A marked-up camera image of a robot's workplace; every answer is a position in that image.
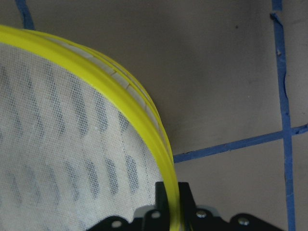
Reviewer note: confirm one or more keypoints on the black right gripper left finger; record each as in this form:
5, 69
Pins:
157, 218

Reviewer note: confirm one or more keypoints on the yellow steamer top layer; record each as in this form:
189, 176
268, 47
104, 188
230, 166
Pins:
118, 86

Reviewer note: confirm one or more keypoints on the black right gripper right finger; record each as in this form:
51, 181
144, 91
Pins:
189, 218

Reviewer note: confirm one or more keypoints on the white steamer liner cloth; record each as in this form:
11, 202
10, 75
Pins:
68, 157

